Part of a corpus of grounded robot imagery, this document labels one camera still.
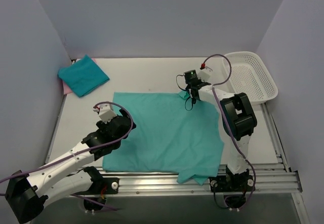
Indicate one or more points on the folded teal t shirt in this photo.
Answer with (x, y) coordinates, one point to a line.
(83, 77)

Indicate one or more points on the light green t shirt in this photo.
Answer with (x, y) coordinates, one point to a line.
(168, 138)

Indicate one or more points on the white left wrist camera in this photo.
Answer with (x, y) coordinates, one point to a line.
(105, 112)

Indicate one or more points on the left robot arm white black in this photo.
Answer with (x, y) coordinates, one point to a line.
(28, 193)

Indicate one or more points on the white perforated plastic basket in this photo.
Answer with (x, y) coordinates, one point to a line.
(248, 74)

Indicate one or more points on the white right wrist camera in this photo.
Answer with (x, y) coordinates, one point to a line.
(204, 73)

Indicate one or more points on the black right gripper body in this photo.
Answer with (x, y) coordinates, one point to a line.
(193, 92)

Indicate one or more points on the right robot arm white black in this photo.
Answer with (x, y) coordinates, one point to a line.
(235, 111)

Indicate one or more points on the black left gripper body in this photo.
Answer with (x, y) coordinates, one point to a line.
(127, 123)

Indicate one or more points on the folded pink t shirt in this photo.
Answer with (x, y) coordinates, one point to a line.
(66, 89)

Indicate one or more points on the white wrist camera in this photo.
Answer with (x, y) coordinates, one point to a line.
(204, 73)
(105, 112)

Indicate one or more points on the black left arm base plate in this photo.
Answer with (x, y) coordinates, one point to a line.
(102, 186)

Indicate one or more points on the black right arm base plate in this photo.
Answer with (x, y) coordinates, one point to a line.
(225, 183)

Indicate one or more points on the aluminium rail frame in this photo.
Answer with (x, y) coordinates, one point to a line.
(158, 198)

